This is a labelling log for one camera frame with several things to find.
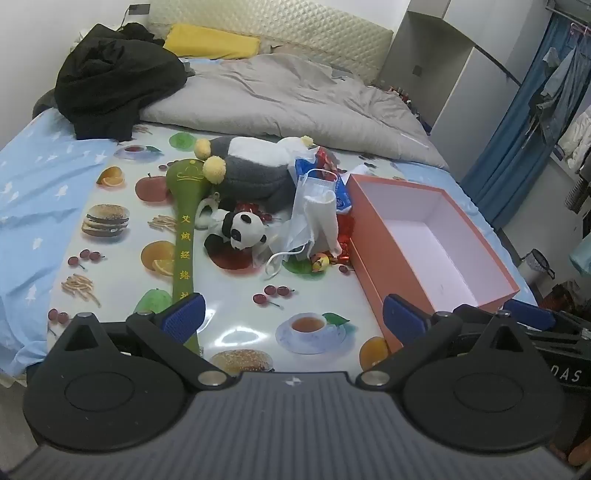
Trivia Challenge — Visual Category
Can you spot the white puffer jacket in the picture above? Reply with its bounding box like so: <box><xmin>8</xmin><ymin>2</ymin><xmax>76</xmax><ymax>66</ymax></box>
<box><xmin>556</xmin><ymin>108</ymin><xmax>591</xmax><ymax>162</ymax></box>

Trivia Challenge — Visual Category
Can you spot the blue tissue pack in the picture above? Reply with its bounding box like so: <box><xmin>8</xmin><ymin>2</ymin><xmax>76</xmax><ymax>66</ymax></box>
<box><xmin>287</xmin><ymin>147</ymin><xmax>355</xmax><ymax>217</ymax></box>

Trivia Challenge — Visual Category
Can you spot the yellow pillow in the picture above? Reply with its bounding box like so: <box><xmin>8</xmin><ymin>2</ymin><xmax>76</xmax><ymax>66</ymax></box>
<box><xmin>164</xmin><ymin>24</ymin><xmax>262</xmax><ymax>61</ymax></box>

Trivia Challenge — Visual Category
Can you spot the green plush massage hammer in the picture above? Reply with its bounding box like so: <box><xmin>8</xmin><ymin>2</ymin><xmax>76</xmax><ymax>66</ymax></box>
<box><xmin>164</xmin><ymin>158</ymin><xmax>221</xmax><ymax>358</ymax></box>

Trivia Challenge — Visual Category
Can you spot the panda plush toy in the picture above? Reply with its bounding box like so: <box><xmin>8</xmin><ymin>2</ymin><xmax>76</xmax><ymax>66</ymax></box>
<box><xmin>204</xmin><ymin>209</ymin><xmax>269</xmax><ymax>254</ymax></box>

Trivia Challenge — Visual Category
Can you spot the blue face mask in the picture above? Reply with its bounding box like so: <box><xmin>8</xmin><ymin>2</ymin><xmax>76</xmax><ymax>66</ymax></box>
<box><xmin>292</xmin><ymin>168</ymin><xmax>341</xmax><ymax>246</ymax></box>

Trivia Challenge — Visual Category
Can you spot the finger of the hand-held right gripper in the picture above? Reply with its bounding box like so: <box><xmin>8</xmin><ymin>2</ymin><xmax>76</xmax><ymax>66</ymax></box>
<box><xmin>502</xmin><ymin>299</ymin><xmax>591</xmax><ymax>333</ymax></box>
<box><xmin>453</xmin><ymin>304</ymin><xmax>491</xmax><ymax>320</ymax></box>

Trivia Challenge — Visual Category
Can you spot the grey duvet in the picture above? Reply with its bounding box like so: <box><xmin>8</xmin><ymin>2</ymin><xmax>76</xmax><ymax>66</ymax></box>
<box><xmin>139</xmin><ymin>52</ymin><xmax>451</xmax><ymax>169</ymax></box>

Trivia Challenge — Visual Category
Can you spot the black clothing pile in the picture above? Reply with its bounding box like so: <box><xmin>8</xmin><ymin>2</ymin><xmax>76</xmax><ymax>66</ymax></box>
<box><xmin>54</xmin><ymin>22</ymin><xmax>189</xmax><ymax>141</ymax></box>

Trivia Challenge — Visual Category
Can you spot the red foil snack packet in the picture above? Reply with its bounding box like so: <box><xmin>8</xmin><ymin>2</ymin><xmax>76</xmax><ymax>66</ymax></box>
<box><xmin>336</xmin><ymin>216</ymin><xmax>356</xmax><ymax>256</ymax></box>

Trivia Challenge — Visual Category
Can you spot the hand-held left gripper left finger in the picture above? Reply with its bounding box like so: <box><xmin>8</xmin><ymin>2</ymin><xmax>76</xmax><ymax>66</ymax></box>
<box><xmin>54</xmin><ymin>293</ymin><xmax>232</xmax><ymax>389</ymax></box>

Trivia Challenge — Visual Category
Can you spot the white trash bin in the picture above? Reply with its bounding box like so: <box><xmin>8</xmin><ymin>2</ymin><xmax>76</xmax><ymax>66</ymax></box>
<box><xmin>519</xmin><ymin>248</ymin><xmax>555</xmax><ymax>289</ymax></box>

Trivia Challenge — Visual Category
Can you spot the beige padded headboard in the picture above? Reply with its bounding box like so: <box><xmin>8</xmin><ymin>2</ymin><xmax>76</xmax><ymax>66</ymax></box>
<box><xmin>148</xmin><ymin>0</ymin><xmax>394</xmax><ymax>86</ymax></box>

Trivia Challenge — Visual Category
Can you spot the white furry ring keychain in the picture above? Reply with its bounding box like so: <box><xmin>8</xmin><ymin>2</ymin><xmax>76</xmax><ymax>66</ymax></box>
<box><xmin>194</xmin><ymin>196</ymin><xmax>222</xmax><ymax>230</ymax></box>

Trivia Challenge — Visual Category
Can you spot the row of small bottles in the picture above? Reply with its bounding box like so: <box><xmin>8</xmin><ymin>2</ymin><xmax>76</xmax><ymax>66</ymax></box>
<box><xmin>387</xmin><ymin>85</ymin><xmax>417</xmax><ymax>112</ymax></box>

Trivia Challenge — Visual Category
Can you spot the grey wardrobe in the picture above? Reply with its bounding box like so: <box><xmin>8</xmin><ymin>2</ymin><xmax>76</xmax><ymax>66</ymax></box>
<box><xmin>376</xmin><ymin>0</ymin><xmax>555</xmax><ymax>134</ymax></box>

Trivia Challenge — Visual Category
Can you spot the light blue bedsheet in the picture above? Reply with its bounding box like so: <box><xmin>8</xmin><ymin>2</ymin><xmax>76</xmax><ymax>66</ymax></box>
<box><xmin>0</xmin><ymin>55</ymin><xmax>539</xmax><ymax>377</ymax></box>

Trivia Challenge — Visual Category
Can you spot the grey penguin plush toy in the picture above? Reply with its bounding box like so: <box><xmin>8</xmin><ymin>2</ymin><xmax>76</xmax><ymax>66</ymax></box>
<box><xmin>194</xmin><ymin>135</ymin><xmax>320</xmax><ymax>213</ymax></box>

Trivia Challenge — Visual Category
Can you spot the orange cardboard box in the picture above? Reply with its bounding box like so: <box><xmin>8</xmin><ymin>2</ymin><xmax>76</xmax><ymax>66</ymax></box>
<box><xmin>345</xmin><ymin>174</ymin><xmax>522</xmax><ymax>356</ymax></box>

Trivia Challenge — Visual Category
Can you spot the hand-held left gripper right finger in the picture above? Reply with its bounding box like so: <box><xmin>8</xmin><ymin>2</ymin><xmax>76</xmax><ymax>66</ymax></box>
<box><xmin>355</xmin><ymin>293</ymin><xmax>537</xmax><ymax>389</ymax></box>

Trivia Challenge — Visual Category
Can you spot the blue curtain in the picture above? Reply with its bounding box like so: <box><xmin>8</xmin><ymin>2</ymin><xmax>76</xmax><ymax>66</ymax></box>
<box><xmin>459</xmin><ymin>4</ymin><xmax>587</xmax><ymax>217</ymax></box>

